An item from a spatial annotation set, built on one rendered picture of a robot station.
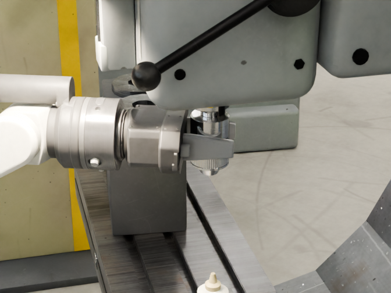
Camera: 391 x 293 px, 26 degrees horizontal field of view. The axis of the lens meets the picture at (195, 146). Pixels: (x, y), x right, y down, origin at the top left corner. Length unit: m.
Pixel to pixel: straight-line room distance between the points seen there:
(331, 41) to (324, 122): 3.31
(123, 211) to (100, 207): 0.11
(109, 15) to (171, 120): 0.16
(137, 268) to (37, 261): 1.77
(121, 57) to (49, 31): 1.81
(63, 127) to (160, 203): 0.37
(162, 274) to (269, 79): 0.46
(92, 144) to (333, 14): 0.32
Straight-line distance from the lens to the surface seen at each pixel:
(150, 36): 0.87
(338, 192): 3.56
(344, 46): 0.90
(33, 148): 1.00
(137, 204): 1.34
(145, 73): 0.82
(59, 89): 1.02
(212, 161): 1.01
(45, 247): 3.07
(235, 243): 1.34
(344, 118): 4.29
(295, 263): 3.08
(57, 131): 1.01
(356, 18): 0.90
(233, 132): 1.04
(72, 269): 3.00
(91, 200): 1.47
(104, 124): 1.00
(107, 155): 1.00
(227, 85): 0.89
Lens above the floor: 1.66
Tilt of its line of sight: 25 degrees down
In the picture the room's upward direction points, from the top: straight up
